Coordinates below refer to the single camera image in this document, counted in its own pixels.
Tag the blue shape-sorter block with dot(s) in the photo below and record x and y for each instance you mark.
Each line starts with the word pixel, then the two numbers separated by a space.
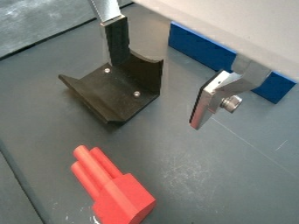
pixel 217 57

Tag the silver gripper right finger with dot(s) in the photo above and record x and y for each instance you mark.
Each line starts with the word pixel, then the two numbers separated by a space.
pixel 219 93

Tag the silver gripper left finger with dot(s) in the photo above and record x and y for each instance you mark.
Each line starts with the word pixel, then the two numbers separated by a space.
pixel 113 27

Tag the black curved fixture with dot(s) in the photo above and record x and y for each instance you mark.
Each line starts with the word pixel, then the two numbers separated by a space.
pixel 117 91

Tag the red three-prong object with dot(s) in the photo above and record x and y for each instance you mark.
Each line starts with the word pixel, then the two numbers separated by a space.
pixel 121 200

